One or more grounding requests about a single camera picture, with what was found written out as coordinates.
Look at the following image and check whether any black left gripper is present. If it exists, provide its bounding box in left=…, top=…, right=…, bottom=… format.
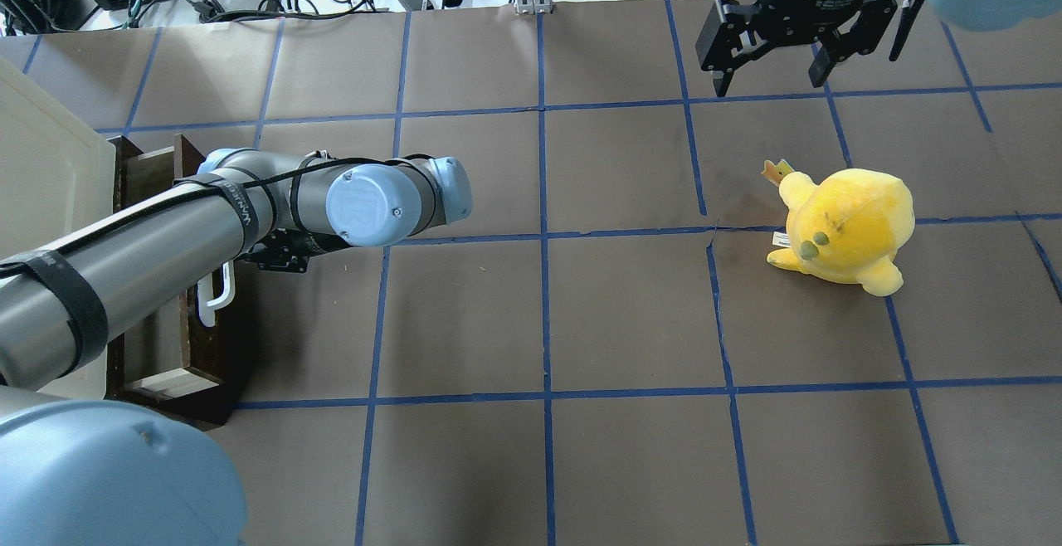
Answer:
left=241, top=229, right=333, bottom=274

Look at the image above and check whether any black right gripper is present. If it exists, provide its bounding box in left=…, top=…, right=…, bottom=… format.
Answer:
left=695, top=0, right=898, bottom=97

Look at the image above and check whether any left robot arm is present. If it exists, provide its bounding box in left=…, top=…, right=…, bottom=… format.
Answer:
left=1, top=149, right=473, bottom=545

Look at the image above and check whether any dark wooden drawer cabinet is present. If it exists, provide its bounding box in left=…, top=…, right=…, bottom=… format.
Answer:
left=104, top=135, right=250, bottom=431

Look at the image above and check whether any yellow plush dinosaur toy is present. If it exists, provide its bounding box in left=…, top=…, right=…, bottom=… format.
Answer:
left=763, top=160, right=915, bottom=297

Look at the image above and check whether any cream plastic storage box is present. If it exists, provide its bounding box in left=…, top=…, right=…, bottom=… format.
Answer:
left=2, top=61, right=116, bottom=414

